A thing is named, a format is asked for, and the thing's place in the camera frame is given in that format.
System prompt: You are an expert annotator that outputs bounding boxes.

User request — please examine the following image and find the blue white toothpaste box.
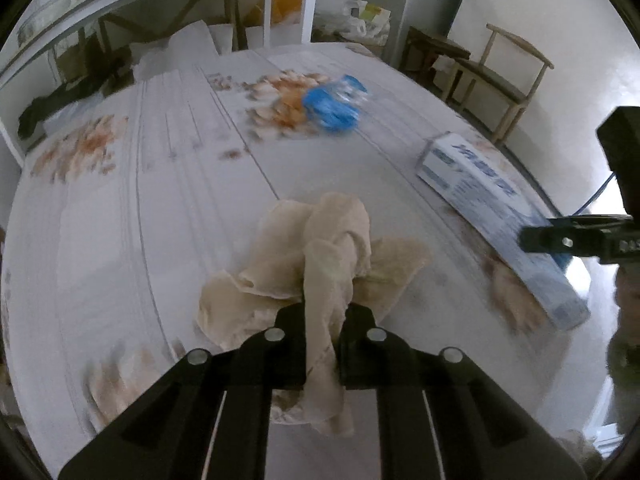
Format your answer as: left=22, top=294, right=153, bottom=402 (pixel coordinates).
left=416, top=133, right=590, bottom=330

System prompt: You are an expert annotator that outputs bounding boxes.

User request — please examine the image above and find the beige paper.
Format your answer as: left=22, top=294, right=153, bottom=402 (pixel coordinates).
left=196, top=193, right=431, bottom=437

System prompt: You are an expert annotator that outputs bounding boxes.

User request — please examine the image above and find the blue plastic bag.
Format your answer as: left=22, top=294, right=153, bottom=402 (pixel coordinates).
left=302, top=75, right=369, bottom=133

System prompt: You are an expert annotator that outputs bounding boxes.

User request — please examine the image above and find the right hand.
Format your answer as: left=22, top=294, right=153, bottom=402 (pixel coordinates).
left=615, top=263, right=640, bottom=346

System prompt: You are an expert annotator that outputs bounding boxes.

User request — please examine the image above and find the white mattress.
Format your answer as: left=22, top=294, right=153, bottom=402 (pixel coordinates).
left=449, top=0, right=639, bottom=214

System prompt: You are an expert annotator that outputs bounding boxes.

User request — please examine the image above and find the wooden chair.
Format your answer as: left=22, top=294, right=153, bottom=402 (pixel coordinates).
left=440, top=23, right=554, bottom=146

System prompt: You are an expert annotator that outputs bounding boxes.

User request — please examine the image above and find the floral tablecloth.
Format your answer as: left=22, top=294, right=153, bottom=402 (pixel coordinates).
left=2, top=44, right=615, bottom=474

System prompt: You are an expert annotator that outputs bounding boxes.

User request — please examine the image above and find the cardboard box with bags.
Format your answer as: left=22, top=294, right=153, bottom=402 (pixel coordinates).
left=311, top=0, right=392, bottom=58

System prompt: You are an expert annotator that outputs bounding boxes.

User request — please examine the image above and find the dark cloth under shelf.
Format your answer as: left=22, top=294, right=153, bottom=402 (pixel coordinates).
left=17, top=73, right=134, bottom=140

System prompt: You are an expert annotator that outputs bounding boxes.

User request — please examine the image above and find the white sack under shelf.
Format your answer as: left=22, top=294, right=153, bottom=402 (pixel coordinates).
left=129, top=21, right=219, bottom=82

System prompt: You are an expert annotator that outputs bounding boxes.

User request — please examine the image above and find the glass bowl on shelf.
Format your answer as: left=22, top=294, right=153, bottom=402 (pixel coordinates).
left=17, top=0, right=79, bottom=47

